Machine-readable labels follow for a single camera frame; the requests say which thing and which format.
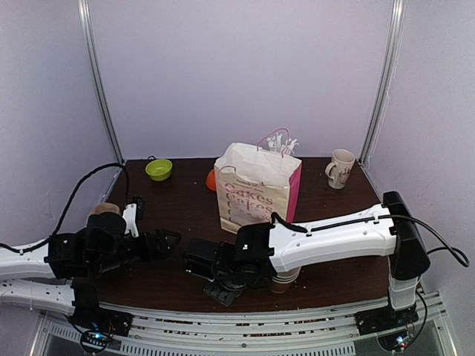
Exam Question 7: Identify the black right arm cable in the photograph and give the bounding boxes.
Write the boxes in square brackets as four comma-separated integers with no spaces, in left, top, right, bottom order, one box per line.
[270,211,471,268]

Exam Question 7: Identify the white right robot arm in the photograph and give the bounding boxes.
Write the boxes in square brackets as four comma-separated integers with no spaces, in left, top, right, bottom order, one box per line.
[183,191,430,328]

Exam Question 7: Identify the green plastic bowl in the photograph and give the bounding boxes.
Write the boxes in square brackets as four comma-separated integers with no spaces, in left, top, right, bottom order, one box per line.
[145,159,173,182]

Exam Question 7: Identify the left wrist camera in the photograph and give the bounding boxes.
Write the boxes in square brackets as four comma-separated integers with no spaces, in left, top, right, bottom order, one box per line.
[122,196,145,237]

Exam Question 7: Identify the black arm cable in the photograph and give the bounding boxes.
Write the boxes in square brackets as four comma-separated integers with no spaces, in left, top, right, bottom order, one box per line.
[270,211,471,268]
[0,162,131,257]

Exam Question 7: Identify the cardboard cup carrier stack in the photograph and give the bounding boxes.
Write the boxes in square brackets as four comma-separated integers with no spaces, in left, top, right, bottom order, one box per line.
[89,202,121,216]

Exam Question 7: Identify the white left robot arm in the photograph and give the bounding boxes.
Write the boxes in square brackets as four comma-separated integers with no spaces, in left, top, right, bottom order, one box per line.
[1,212,181,329]

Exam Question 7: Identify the white ceramic mug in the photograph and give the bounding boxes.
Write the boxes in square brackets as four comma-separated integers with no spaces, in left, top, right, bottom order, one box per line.
[325,149,356,190]

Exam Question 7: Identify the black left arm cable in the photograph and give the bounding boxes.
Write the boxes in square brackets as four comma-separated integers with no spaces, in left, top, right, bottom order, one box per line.
[0,162,131,257]

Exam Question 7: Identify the left aluminium frame post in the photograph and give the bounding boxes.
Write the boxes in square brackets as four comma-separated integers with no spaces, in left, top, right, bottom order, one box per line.
[76,0,125,166]

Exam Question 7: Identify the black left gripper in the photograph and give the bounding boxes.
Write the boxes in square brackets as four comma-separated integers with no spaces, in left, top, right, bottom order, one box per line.
[93,227,180,274]

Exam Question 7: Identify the white stirrers in holder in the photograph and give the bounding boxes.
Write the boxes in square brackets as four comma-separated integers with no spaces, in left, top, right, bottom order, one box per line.
[266,133,300,156]

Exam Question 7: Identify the right aluminium frame post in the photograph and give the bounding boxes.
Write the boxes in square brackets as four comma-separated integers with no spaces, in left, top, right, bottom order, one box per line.
[359,0,405,168]

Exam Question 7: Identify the aluminium frame post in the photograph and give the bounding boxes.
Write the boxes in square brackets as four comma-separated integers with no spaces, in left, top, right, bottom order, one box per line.
[359,0,405,168]
[76,0,125,166]

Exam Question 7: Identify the paper cakes bag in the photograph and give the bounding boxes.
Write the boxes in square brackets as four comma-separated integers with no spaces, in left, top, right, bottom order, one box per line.
[214,128,302,234]

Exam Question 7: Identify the orange plastic bowl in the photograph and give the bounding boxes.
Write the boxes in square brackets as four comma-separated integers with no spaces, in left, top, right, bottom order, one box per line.
[206,169,217,191]

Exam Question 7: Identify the stack of brown paper cups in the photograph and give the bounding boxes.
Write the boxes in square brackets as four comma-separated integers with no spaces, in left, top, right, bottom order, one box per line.
[269,267,301,294]

